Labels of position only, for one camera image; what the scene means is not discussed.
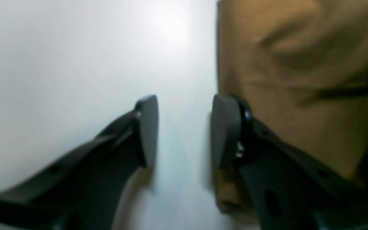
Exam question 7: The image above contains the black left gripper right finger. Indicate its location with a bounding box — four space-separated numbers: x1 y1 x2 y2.
211 94 368 230

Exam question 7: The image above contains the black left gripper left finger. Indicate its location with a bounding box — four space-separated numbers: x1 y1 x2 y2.
0 95 159 230

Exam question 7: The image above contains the brown t-shirt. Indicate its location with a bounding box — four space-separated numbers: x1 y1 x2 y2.
214 0 368 221

